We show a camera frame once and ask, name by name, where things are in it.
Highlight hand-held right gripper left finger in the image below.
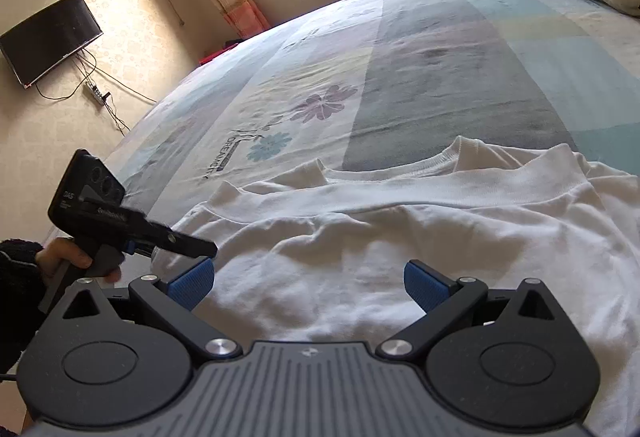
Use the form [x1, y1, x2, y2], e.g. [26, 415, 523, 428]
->
[61, 255, 244, 363]

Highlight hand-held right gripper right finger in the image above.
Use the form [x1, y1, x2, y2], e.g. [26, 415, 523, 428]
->
[375, 259, 559, 363]

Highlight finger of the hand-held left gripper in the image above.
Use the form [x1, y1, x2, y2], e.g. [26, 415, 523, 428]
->
[149, 223, 219, 259]

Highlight white printed t-shirt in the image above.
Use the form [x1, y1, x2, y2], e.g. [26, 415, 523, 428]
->
[154, 136, 640, 437]

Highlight person's left forearm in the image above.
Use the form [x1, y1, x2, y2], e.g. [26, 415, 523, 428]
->
[0, 239, 47, 374]

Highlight person's left hand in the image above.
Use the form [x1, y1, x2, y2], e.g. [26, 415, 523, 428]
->
[34, 237, 122, 283]

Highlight white power strip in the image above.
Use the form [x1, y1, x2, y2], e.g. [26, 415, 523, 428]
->
[83, 80, 112, 106]

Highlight red item behind bed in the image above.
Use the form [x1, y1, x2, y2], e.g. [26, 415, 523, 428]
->
[198, 39, 239, 66]

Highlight pastel patchwork bed sheet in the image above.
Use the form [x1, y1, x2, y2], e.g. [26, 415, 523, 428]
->
[47, 0, 640, 268]

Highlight black wall cable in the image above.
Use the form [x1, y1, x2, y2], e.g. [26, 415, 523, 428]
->
[32, 51, 157, 139]

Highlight black wall television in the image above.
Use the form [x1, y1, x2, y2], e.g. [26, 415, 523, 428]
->
[0, 0, 105, 90]

